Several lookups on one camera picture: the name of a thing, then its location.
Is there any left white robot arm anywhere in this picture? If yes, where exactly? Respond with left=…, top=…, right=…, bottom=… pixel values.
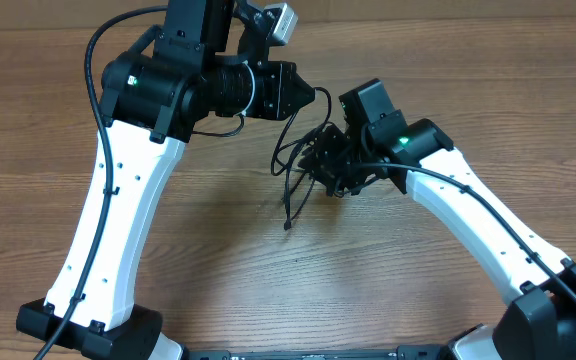
left=16, top=1, right=315, bottom=360

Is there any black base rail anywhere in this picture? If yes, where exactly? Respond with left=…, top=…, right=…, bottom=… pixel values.
left=181, top=344, right=454, bottom=360

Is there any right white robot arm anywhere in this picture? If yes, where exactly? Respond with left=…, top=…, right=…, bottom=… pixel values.
left=299, top=80, right=576, bottom=359

